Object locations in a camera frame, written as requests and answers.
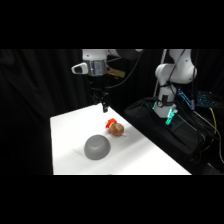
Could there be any red orange toy piece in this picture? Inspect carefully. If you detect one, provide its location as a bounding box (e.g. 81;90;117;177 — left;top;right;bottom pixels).
104;118;118;129

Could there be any grey bowl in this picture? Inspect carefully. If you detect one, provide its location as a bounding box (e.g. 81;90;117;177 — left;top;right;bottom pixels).
83;134;112;161

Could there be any yellow cable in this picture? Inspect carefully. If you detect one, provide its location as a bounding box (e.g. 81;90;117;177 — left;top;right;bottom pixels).
198;107;224;154

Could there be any black curtain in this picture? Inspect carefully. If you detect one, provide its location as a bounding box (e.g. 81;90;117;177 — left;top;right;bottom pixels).
0;49;224;176

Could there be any black robot stand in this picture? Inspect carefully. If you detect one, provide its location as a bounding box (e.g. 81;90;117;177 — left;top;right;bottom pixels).
124;97;224;176

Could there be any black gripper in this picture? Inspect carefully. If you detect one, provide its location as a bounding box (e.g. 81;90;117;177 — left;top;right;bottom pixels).
88;75;110;113

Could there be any electronics with cyan lights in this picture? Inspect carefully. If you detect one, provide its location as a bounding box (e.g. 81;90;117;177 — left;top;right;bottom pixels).
176;87;224;110

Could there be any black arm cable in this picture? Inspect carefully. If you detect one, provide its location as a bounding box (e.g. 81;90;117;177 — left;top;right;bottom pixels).
105;49;145;90

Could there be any brown plush toy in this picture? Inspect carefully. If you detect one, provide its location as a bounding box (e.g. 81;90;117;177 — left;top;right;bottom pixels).
108;122;128;138

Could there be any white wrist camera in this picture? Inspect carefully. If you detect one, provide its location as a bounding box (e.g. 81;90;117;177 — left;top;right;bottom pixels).
71;62;90;76

